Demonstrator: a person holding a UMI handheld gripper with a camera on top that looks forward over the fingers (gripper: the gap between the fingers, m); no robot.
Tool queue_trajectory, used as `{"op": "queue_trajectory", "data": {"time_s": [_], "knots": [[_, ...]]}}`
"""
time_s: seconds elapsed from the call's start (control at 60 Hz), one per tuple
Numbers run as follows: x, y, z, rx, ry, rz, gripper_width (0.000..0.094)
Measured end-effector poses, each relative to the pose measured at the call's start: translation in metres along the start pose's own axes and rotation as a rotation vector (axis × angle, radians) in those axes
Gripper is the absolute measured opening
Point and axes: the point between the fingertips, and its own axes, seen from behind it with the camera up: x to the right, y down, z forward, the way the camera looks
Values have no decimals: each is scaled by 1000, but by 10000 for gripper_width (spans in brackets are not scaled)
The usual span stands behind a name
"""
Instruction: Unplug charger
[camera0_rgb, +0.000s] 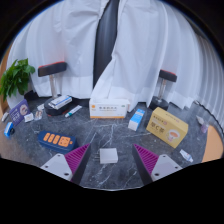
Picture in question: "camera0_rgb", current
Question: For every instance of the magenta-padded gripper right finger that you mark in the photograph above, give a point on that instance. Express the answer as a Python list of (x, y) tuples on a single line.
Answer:
[(160, 165)]

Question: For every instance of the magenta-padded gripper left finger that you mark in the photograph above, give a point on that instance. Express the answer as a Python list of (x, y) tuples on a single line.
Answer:
[(61, 164)]

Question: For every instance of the white multi-port charger block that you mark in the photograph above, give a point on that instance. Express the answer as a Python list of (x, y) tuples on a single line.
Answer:
[(108, 155)]

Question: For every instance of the blue power strip orange sockets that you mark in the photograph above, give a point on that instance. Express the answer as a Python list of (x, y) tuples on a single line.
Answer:
[(57, 141)]

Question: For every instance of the small white blue sachet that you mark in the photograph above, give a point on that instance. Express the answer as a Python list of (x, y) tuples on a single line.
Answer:
[(186, 155)]

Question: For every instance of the yellow box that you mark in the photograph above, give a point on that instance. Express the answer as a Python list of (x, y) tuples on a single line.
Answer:
[(166, 127)]

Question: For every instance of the small blue white box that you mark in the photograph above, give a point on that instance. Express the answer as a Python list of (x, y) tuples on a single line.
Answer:
[(136, 119)]

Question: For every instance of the white green tube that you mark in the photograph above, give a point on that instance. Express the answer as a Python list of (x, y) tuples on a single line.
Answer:
[(73, 111)]

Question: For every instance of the pill blister pack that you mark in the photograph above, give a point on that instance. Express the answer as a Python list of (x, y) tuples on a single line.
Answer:
[(38, 115)]

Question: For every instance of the white square packet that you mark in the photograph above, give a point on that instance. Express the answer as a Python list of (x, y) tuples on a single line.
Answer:
[(29, 117)]

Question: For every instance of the white flat sachet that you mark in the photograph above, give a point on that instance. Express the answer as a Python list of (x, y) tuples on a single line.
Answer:
[(40, 107)]

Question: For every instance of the white blue flat box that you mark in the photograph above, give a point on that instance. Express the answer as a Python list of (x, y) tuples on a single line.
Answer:
[(60, 101)]

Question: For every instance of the small blue device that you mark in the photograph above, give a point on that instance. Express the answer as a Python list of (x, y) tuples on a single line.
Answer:
[(8, 129)]

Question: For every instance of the purple box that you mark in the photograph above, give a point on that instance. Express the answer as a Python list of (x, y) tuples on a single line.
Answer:
[(19, 112)]

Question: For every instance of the white orange long box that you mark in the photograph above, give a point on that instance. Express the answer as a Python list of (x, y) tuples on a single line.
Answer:
[(109, 108)]

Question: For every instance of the small white packet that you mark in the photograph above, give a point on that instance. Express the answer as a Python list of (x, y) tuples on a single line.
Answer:
[(5, 116)]

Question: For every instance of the black red bar stool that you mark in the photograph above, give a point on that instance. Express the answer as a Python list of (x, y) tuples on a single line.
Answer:
[(167, 76), (51, 69)]

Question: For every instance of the green leafy potted plant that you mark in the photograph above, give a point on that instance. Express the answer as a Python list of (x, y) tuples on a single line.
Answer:
[(16, 78)]

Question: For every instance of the grey pleated curtain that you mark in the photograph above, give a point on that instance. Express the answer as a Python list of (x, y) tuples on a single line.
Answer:
[(213, 76)]

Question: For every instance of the white curtain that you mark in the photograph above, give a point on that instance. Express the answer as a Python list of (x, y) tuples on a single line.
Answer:
[(66, 33), (146, 43)]

